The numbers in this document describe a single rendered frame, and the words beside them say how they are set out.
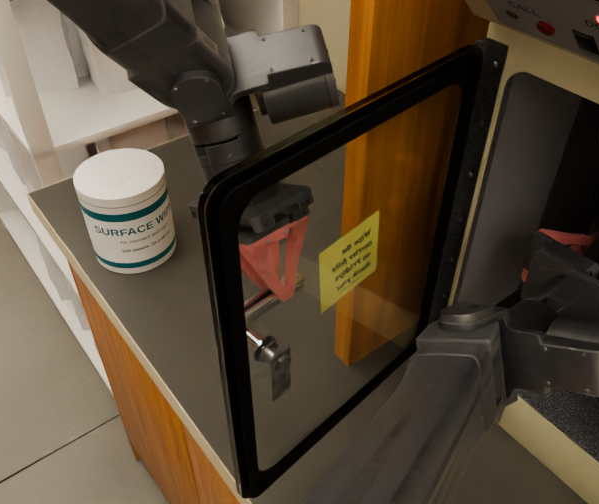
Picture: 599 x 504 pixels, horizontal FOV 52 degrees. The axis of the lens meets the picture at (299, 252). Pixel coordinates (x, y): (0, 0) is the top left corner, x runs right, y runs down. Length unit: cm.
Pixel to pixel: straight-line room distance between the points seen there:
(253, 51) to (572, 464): 55
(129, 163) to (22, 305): 150
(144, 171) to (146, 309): 20
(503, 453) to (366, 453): 47
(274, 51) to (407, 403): 27
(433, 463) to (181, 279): 68
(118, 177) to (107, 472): 113
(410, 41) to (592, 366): 32
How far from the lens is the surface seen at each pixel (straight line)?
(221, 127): 50
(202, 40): 42
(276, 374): 53
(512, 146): 65
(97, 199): 91
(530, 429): 79
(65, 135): 141
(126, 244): 95
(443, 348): 48
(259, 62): 48
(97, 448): 195
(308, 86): 49
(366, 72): 58
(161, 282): 97
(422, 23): 61
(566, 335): 53
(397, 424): 38
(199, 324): 90
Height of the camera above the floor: 161
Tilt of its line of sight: 42 degrees down
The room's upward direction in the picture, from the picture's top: straight up
